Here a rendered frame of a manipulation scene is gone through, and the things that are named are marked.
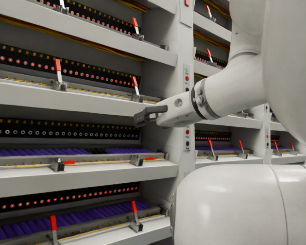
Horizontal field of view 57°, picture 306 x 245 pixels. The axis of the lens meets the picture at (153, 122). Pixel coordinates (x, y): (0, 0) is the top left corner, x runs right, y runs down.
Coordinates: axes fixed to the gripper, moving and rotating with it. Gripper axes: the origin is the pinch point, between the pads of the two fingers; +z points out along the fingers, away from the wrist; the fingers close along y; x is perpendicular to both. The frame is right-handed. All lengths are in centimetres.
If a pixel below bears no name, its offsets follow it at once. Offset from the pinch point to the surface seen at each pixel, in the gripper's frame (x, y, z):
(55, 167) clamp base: -7.2, -15.4, 20.3
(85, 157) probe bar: -4.4, -4.8, 23.2
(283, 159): -10, 128, 20
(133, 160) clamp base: -6.0, 11.2, 21.5
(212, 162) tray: -9, 52, 19
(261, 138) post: 2, 100, 18
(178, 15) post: 45, 30, 8
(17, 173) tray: -7.9, -24.1, 20.6
